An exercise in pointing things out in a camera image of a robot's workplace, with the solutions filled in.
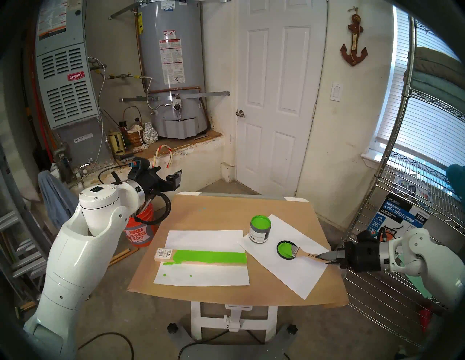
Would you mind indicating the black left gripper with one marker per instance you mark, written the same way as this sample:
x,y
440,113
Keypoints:
x,y
152,183

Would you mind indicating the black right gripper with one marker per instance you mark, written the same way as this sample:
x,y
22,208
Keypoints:
x,y
361,256

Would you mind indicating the wooden chip paint brush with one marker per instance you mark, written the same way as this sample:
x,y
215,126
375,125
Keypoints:
x,y
301,253

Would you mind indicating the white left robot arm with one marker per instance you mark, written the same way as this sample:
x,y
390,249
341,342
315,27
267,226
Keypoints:
x,y
80,254

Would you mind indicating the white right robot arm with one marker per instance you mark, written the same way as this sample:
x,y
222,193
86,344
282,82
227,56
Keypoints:
x,y
425,261

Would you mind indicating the black lid with green paint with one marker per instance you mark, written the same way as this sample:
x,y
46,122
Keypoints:
x,y
284,250

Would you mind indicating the green paint sample jar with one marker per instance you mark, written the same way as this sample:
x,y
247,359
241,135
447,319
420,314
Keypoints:
x,y
259,230

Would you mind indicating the striped candy cane decoration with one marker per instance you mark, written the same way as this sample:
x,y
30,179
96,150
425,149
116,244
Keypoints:
x,y
170,156

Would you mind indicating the white water heater platform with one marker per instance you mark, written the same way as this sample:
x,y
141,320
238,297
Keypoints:
x,y
196,159

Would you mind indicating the white paper sheet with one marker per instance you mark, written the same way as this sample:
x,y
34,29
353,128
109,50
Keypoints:
x,y
203,277
290,279

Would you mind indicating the foil wrapped object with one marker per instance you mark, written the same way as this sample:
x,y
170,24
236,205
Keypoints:
x,y
150,134

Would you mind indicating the brown hardboard table cover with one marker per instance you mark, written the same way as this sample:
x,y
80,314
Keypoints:
x,y
218,214

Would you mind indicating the orange plastic bucket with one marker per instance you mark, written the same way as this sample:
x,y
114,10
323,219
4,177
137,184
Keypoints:
x,y
140,232

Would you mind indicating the utility pump box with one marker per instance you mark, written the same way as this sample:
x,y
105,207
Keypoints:
x,y
399,214

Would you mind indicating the light wood plank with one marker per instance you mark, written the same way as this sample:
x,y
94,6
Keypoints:
x,y
203,257

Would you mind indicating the light green paper sheet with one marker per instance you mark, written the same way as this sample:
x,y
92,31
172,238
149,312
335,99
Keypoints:
x,y
417,285

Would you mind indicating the wooden sticks bundle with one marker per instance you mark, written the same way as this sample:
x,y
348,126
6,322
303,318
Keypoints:
x,y
121,257

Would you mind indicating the red plastic object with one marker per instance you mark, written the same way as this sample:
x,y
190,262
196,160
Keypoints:
x,y
424,319

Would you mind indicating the tan board table top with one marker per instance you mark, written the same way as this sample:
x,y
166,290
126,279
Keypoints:
x,y
234,319

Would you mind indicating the yellow gas pipe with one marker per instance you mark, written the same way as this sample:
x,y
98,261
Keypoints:
x,y
120,76

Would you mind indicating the blue cloth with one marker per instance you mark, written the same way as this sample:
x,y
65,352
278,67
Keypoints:
x,y
56,197

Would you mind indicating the grey water heater tank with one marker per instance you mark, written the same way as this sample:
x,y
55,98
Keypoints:
x,y
170,54

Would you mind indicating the white panel door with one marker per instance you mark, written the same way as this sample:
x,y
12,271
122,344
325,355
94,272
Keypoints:
x,y
279,90

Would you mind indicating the grey bryant furnace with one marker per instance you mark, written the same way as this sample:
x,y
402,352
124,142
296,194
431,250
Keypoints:
x,y
67,83

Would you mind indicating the dark teal fabric object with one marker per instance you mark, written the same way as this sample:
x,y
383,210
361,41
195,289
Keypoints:
x,y
457,179

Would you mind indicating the white window blinds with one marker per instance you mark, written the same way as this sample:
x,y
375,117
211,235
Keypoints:
x,y
425,123

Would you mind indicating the aluminium ladder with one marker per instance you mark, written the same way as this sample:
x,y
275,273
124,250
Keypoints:
x,y
21,250

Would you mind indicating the teal folded cushion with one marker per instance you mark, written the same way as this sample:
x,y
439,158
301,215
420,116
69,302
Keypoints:
x,y
432,87

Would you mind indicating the olive folded cushion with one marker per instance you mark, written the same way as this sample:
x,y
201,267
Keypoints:
x,y
439,61

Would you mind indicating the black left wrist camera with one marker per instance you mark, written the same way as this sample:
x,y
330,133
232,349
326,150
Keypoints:
x,y
140,165

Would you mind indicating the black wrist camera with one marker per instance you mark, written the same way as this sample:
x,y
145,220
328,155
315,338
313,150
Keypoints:
x,y
140,165
367,236

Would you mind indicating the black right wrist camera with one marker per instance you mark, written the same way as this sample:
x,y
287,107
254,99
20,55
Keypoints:
x,y
367,236

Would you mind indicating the white light switch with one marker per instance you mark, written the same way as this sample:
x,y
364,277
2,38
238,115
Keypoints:
x,y
336,91

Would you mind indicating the rusty anchor wall decoration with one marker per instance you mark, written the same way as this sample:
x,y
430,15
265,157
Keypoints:
x,y
353,50

